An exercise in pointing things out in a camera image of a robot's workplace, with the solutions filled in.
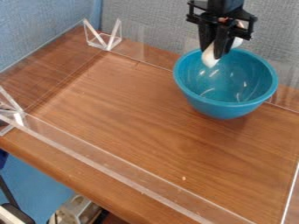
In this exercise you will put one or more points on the white power strip below table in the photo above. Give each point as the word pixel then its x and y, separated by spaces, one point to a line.
pixel 76 211

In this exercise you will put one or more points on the white brown toy mushroom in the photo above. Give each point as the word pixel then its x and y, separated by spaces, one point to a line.
pixel 207 55

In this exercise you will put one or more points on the clear acrylic front barrier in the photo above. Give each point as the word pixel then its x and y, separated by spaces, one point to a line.
pixel 167 193

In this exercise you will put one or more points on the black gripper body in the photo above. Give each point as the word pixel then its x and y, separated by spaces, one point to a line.
pixel 212 9

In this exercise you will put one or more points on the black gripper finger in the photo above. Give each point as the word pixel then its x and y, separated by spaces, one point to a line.
pixel 223 41
pixel 206 34

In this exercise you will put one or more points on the clear acrylic corner bracket left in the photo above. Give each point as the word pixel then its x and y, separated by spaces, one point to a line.
pixel 11 111

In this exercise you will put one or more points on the blue plastic bowl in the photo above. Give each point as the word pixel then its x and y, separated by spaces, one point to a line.
pixel 230 90

